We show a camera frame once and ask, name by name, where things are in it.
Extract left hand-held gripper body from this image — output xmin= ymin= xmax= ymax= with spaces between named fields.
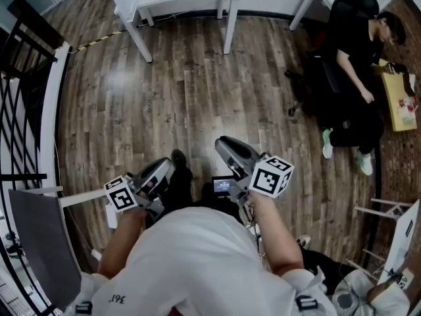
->
xmin=104 ymin=157 xmax=174 ymax=221

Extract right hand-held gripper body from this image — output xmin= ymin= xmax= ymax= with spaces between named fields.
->
xmin=214 ymin=136 xmax=295 ymax=207

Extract person's left forearm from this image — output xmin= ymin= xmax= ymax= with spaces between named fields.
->
xmin=97 ymin=209 xmax=147 ymax=279

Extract person's right forearm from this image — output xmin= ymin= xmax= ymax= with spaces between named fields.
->
xmin=248 ymin=192 xmax=305 ymax=278

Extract person's black trousers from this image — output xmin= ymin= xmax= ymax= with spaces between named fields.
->
xmin=168 ymin=163 xmax=245 ymax=225

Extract person's black shoe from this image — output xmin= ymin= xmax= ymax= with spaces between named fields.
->
xmin=170 ymin=148 xmax=187 ymax=169

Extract small black screen device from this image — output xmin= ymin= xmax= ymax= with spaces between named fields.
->
xmin=211 ymin=175 xmax=235 ymax=198

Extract person's white shirt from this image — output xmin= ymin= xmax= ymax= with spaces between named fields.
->
xmin=64 ymin=205 xmax=337 ymax=316

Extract white curved beam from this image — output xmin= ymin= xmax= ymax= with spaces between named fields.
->
xmin=38 ymin=41 xmax=72 ymax=192

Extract grey flat panel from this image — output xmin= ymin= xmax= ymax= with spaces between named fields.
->
xmin=8 ymin=188 xmax=83 ymax=313

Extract yellow black striped floor strip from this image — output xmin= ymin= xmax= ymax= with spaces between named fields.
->
xmin=76 ymin=30 xmax=123 ymax=53

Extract black metal railing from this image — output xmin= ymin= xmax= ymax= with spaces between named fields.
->
xmin=0 ymin=0 xmax=72 ymax=316

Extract yellow low table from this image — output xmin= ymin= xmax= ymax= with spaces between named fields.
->
xmin=377 ymin=59 xmax=419 ymax=132

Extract red and white small items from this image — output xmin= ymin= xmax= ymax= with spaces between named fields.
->
xmin=396 ymin=95 xmax=418 ymax=125

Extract black office chair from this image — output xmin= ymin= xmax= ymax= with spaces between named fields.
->
xmin=284 ymin=0 xmax=381 ymax=120

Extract white board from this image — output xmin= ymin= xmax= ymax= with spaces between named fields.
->
xmin=376 ymin=199 xmax=421 ymax=286

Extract thin cable bundle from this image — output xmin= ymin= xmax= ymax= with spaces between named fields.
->
xmin=243 ymin=204 xmax=266 ymax=263

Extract wooden easel frame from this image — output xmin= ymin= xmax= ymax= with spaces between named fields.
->
xmin=347 ymin=197 xmax=414 ymax=282

